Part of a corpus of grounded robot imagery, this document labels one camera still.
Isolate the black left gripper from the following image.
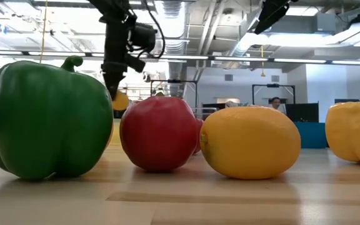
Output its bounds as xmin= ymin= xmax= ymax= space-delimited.
xmin=99 ymin=14 xmax=147 ymax=101

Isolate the small yellow lemon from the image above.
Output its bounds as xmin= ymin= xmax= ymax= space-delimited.
xmin=112 ymin=90 xmax=131 ymax=111

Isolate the red tomato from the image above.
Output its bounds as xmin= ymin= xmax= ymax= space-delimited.
xmin=119 ymin=91 xmax=199 ymax=173

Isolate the green bell pepper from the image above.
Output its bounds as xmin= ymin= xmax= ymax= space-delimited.
xmin=0 ymin=55 xmax=114 ymax=181

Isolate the large orange-yellow lemon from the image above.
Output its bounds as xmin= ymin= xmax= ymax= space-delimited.
xmin=199 ymin=106 xmax=302 ymax=181

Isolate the yellow bell pepper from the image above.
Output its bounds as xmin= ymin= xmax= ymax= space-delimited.
xmin=324 ymin=86 xmax=360 ymax=168

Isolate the long white light strip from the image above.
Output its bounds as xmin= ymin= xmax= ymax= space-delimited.
xmin=0 ymin=49 xmax=360 ymax=66

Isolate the person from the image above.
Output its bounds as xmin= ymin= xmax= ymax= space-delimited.
xmin=267 ymin=96 xmax=287 ymax=114

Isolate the black partition panel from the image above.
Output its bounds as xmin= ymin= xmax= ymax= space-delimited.
xmin=285 ymin=102 xmax=320 ymax=123

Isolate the blue bin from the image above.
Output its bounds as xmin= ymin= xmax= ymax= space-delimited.
xmin=293 ymin=121 xmax=329 ymax=149

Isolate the smooth silver ventilation duct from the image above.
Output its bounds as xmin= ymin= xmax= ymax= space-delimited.
xmin=228 ymin=0 xmax=293 ymax=63

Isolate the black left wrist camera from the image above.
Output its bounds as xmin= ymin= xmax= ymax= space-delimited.
xmin=129 ymin=22 xmax=158 ymax=53

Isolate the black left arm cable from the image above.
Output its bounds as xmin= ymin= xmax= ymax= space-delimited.
xmin=136 ymin=0 xmax=167 ymax=60

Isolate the black camera rig frame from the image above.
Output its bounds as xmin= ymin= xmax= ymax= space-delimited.
xmin=252 ymin=83 xmax=296 ymax=106

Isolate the ribbed silver ventilation duct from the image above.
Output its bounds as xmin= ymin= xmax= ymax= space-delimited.
xmin=153 ymin=0 xmax=189 ymax=98

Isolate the yellow cable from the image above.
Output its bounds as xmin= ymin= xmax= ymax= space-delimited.
xmin=38 ymin=0 xmax=49 ymax=64

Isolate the dark wall monitor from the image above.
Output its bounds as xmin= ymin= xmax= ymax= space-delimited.
xmin=334 ymin=98 xmax=360 ymax=105

